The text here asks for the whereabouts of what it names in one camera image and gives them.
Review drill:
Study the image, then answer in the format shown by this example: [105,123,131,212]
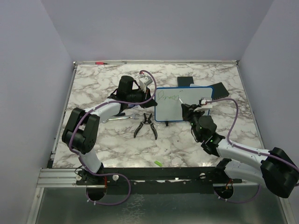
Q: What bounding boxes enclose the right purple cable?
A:
[205,98,299,204]

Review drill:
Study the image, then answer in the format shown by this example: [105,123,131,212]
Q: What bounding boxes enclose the purple cable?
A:
[205,98,299,204]
[69,70,157,206]

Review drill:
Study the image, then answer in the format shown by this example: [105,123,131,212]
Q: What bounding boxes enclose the black network switch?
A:
[211,82,229,100]

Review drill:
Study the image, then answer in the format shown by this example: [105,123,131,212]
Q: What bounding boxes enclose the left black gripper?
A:
[127,85,157,109]

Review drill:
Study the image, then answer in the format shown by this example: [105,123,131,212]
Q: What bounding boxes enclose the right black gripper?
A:
[183,103,206,140]

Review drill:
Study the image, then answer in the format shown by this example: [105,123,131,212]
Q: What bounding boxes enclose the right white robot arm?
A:
[181,100,299,198]

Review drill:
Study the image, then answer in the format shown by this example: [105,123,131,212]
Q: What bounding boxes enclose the black handled pliers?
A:
[133,112,158,140]

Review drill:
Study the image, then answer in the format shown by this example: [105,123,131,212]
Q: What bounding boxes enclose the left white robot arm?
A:
[62,70,157,184]

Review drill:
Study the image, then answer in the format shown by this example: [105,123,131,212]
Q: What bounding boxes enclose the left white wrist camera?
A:
[138,72,153,92]

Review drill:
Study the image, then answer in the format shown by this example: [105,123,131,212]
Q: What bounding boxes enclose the grey small box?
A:
[190,84,206,88]

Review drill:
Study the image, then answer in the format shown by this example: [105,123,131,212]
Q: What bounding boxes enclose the silver open end wrench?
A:
[103,113,140,123]

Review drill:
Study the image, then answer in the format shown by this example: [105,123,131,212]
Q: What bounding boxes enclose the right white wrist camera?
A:
[194,98,213,112]

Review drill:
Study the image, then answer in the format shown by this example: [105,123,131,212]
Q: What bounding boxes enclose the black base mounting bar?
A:
[76,167,230,195]

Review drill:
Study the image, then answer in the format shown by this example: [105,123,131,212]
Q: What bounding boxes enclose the red marker on rail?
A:
[95,62,109,65]

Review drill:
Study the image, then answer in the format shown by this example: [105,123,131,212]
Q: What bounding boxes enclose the black flat box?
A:
[177,76,194,87]

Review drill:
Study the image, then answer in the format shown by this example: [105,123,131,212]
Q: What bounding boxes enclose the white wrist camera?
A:
[194,98,213,112]
[138,72,153,92]

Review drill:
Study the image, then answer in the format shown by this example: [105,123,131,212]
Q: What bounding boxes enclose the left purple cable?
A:
[69,70,157,206]

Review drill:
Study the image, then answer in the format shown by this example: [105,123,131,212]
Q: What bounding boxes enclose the blue framed whiteboard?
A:
[155,87,213,122]

